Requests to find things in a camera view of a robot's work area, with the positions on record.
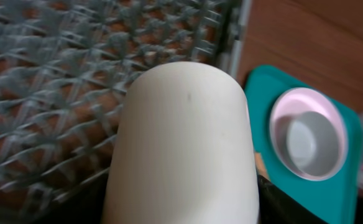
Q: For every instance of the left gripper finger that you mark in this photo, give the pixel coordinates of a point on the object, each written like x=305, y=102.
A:
x=276, y=207

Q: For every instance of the pink bowl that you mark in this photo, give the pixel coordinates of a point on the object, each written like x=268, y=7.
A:
x=308, y=134

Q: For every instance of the white paper cup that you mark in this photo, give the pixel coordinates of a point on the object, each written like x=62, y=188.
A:
x=183, y=151

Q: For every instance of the grey plastic dishwasher rack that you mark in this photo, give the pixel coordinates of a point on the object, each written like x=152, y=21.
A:
x=65, y=67

